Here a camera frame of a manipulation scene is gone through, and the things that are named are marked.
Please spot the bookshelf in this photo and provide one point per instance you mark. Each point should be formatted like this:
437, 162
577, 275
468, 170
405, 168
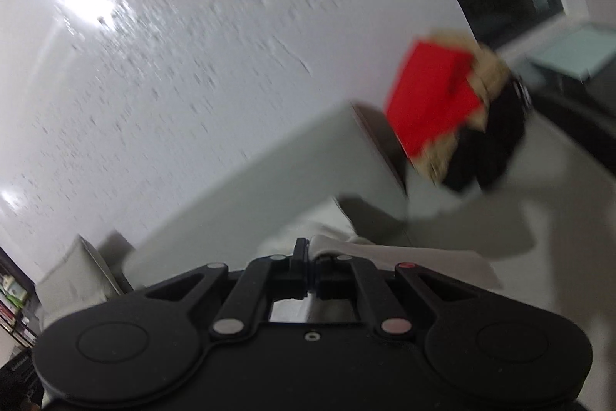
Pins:
14, 295

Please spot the light grey sofa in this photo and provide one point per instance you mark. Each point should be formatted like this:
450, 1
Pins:
269, 189

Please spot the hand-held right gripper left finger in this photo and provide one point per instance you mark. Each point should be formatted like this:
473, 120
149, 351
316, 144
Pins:
299, 269

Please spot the white t-shirt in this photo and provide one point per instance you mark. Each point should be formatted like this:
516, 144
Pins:
447, 261

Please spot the glass side table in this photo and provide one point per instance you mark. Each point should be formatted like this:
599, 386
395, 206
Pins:
572, 47

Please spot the red cloth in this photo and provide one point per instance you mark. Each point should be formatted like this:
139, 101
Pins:
428, 98

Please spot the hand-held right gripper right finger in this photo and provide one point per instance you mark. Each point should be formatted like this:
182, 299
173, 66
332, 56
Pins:
321, 281

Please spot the tan cloth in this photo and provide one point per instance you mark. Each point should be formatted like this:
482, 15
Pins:
488, 66

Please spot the light grey sofa pillow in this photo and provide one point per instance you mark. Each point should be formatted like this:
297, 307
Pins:
77, 276

